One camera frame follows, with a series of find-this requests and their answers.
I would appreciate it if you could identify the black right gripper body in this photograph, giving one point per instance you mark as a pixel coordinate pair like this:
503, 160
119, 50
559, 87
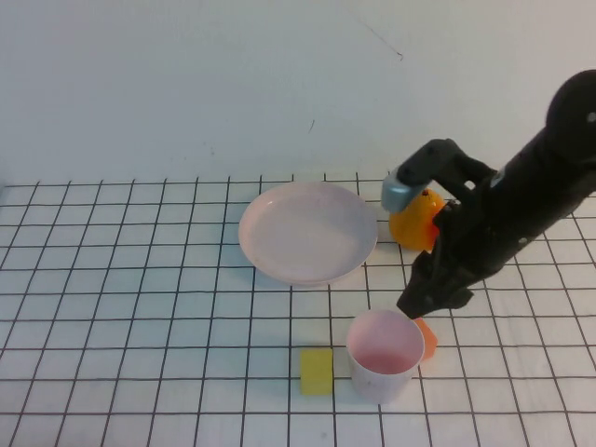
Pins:
479, 233

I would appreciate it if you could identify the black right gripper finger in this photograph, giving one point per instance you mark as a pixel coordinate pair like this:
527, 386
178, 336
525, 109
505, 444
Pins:
421, 293
461, 297

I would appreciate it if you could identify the pale pink plastic cup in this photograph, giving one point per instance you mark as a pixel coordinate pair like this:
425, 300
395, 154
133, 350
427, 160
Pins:
379, 382

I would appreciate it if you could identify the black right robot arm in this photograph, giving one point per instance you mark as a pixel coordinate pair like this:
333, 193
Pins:
554, 163

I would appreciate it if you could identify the pale pink round plate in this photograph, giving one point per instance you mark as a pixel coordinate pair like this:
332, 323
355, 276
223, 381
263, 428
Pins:
302, 237

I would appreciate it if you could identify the orange foam cube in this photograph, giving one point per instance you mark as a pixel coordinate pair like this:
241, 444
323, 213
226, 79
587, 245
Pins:
430, 344

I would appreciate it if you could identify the yellow orange toy pear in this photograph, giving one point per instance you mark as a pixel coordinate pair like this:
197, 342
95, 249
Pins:
414, 228

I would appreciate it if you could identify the yellow foam cube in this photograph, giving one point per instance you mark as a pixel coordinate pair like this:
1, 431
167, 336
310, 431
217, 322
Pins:
316, 378

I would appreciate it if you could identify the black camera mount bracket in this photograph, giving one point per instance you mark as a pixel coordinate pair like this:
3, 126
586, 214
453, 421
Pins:
442, 160

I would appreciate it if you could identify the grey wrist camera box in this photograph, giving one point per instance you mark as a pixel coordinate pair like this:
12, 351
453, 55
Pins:
398, 194

